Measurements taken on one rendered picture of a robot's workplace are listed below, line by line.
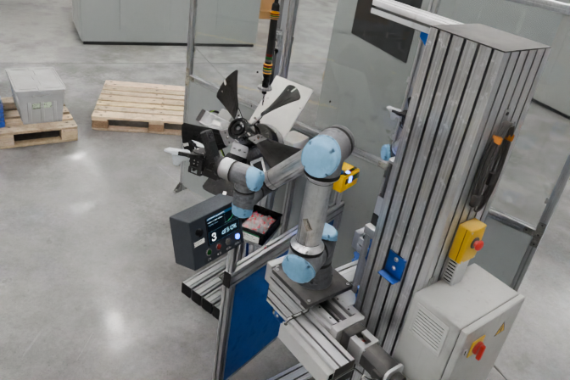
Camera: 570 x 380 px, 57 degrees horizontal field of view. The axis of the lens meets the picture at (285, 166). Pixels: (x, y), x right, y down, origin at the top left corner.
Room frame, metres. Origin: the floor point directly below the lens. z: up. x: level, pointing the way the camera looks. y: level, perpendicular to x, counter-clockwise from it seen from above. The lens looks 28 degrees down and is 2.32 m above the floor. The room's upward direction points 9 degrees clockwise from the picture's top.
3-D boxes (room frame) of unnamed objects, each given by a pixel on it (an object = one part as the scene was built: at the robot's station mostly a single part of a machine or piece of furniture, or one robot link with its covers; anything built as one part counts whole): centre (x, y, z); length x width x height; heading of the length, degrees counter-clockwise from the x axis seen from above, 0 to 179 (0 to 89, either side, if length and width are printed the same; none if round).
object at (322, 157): (1.46, -0.12, 1.41); 0.15 x 0.12 x 0.55; 157
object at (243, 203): (1.58, 0.12, 1.34); 0.11 x 0.08 x 0.11; 157
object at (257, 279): (2.12, -0.09, 0.45); 0.82 x 0.02 x 0.66; 146
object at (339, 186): (2.44, -0.31, 1.02); 0.16 x 0.10 x 0.11; 146
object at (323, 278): (1.59, -0.17, 1.09); 0.15 x 0.15 x 0.10
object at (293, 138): (2.99, -0.01, 0.92); 0.17 x 0.16 x 0.11; 146
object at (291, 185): (2.92, -0.06, 0.42); 0.04 x 0.04 x 0.83; 56
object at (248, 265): (2.12, -0.09, 0.82); 0.90 x 0.04 x 0.08; 146
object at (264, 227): (2.15, 0.09, 0.84); 0.19 x 0.14 x 0.05; 161
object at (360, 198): (3.00, -0.25, 0.50); 2.59 x 0.03 x 0.91; 56
